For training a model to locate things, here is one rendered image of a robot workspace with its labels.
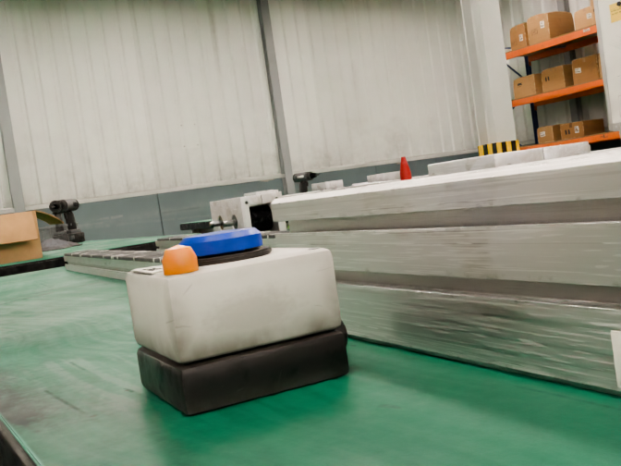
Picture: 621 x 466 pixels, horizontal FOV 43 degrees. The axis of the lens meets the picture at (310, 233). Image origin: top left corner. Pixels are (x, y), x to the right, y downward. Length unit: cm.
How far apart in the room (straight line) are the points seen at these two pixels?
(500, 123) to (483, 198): 833
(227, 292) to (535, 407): 13
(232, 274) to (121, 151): 1160
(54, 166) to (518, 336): 1140
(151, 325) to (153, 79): 1189
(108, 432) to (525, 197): 19
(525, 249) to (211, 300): 13
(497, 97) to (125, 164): 573
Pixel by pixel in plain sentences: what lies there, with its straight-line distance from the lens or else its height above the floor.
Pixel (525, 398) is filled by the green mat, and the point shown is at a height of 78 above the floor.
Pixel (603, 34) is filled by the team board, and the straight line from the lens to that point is 411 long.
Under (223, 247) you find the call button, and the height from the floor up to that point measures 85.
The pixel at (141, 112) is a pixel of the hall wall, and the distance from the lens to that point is 1208.
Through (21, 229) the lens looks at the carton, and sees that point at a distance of 257.
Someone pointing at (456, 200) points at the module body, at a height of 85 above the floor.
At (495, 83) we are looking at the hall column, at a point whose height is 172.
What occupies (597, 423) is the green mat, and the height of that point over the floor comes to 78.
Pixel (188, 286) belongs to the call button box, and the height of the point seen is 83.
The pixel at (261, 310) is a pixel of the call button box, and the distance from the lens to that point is 34.
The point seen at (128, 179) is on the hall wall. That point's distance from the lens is 1189.
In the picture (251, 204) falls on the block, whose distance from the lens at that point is 151.
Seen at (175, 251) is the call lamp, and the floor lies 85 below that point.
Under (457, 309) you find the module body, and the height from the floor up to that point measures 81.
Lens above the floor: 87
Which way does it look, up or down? 3 degrees down
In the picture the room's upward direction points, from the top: 8 degrees counter-clockwise
